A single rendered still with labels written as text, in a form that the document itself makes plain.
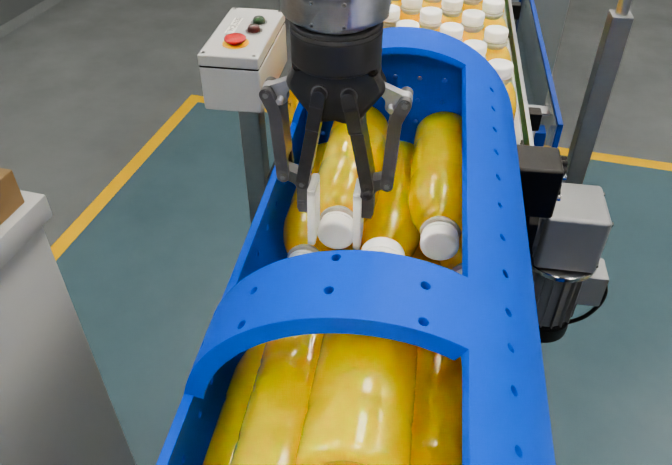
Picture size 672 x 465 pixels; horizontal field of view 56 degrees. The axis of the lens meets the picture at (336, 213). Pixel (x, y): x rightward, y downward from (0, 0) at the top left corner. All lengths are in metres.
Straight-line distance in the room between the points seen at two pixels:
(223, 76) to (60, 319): 0.46
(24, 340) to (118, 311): 1.16
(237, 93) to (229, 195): 1.50
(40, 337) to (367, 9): 0.76
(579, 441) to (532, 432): 1.46
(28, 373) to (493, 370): 0.78
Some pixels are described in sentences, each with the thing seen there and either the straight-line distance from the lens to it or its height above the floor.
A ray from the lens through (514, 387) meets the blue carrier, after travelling 0.44.
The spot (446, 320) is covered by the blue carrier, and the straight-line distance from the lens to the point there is 0.42.
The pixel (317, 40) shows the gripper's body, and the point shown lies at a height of 1.34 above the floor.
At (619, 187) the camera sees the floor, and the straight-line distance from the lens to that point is 2.79.
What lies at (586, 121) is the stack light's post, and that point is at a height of 0.89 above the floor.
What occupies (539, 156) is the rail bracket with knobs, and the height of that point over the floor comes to 1.00.
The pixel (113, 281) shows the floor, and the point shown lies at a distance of 2.28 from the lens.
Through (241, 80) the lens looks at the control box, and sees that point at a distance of 1.05.
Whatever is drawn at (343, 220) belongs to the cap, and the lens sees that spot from 0.64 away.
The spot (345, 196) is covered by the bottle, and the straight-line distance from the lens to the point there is 0.66.
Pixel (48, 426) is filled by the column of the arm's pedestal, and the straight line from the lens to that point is 1.16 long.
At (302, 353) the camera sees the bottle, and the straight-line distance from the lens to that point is 0.50.
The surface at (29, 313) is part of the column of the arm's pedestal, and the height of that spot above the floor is 0.85.
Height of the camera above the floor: 1.54
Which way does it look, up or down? 40 degrees down
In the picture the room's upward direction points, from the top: straight up
